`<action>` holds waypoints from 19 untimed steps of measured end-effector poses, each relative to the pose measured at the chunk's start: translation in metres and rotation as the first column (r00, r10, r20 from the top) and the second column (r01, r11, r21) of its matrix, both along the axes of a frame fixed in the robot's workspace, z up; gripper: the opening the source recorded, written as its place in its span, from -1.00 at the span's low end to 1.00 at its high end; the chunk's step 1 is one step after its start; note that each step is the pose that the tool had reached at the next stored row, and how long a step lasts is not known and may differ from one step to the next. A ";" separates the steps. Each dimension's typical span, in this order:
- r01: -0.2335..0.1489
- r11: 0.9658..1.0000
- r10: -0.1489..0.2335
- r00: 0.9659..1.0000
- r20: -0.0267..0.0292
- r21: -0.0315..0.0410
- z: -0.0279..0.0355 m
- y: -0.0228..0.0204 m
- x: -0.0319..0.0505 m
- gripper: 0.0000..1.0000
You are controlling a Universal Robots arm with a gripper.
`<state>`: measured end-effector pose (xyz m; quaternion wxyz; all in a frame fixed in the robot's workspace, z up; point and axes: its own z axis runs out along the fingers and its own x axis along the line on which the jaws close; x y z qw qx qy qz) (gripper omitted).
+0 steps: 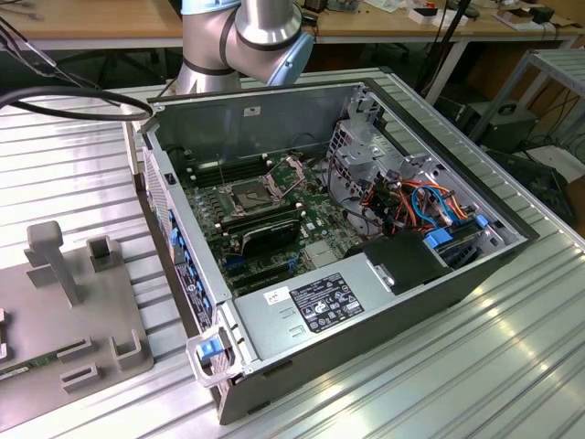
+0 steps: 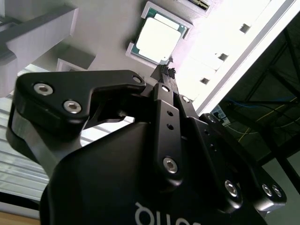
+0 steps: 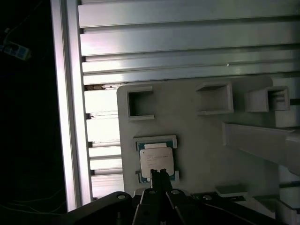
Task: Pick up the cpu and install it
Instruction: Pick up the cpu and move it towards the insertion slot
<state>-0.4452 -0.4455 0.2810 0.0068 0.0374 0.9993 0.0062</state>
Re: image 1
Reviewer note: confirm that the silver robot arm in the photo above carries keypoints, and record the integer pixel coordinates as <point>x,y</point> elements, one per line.
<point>260,27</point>

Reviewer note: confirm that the CPU socket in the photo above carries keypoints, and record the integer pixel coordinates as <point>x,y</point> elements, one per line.
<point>249,197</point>

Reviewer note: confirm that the green motherboard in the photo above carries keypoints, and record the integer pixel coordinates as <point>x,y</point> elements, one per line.
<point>320,219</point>

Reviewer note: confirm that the black graphics card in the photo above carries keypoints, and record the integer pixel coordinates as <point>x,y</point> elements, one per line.
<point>269,238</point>

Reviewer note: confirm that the black RAM stick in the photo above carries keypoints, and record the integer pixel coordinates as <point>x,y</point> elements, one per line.
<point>260,214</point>

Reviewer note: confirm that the silver chipset heatsink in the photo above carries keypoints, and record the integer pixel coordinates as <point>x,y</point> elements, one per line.
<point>322,254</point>

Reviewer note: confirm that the black expansion slot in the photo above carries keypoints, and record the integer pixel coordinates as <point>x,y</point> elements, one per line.
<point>260,267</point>
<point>262,277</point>

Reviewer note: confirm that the black RAM slot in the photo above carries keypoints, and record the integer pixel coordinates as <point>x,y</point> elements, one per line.
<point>233,172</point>
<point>228,163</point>

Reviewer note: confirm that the silver drive cage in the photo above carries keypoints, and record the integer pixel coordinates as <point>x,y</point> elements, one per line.
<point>361,157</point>

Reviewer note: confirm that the silver power supply unit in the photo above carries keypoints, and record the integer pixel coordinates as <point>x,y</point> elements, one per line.
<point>274,329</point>

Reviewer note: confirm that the black drive box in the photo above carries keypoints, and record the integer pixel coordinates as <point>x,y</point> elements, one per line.
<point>407,260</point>

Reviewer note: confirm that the hard disk in blue carrier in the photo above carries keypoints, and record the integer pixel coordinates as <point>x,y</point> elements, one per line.
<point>438,238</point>

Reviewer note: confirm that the open grey PC case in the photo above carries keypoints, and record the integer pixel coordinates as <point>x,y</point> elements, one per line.
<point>365,347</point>

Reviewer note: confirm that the blue case latch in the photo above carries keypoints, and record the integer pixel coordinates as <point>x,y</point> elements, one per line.
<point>206,351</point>

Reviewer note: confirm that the white box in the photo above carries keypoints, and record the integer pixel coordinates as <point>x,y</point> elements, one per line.
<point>415,16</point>

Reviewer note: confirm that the black office chair base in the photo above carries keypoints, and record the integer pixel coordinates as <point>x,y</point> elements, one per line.
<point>112,58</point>

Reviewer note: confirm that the grey parts rack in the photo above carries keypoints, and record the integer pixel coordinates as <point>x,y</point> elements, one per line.
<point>68,320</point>

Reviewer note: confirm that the dark side panel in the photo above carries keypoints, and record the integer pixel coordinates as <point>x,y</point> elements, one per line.
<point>539,183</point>

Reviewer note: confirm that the brown cardboard box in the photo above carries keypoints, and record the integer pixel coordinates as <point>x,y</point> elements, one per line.
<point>512,18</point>

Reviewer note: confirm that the green RAM stick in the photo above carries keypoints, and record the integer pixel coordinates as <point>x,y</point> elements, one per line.
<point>18,371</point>

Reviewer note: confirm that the small black box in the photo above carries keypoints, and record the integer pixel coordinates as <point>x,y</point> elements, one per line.
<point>544,15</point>

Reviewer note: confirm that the wooden desk white frame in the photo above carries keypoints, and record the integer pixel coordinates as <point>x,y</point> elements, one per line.
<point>388,26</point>
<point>68,23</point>

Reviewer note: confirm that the silver metal frame table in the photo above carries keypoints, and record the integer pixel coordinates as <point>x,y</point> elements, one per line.
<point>562,61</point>

